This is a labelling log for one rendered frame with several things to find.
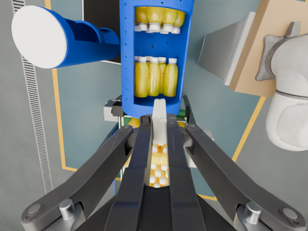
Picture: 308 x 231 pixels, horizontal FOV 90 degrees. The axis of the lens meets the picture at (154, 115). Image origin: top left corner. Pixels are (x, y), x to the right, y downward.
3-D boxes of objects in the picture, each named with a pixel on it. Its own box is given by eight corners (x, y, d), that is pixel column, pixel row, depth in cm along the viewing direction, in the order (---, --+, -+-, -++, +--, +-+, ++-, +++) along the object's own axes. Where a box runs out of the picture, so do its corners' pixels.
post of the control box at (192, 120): (187, 95, 184) (202, 141, 92) (186, 98, 185) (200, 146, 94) (183, 95, 184) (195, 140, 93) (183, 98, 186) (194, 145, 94)
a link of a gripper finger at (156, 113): (159, 144, 17) (152, 144, 17) (160, 118, 23) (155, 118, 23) (159, 119, 15) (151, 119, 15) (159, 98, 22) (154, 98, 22)
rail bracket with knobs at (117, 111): (130, 101, 98) (126, 106, 89) (130, 111, 101) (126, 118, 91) (115, 99, 99) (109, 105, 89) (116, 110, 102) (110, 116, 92)
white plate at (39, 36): (65, 74, 81) (67, 74, 82) (65, 13, 70) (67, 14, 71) (14, 61, 81) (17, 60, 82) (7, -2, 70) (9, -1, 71)
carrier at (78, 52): (118, 62, 162) (123, 32, 151) (68, 74, 82) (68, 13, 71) (92, 55, 162) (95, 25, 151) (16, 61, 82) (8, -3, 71)
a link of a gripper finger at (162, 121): (159, 119, 15) (166, 119, 15) (159, 98, 22) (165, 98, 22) (159, 144, 17) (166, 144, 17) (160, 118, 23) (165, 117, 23)
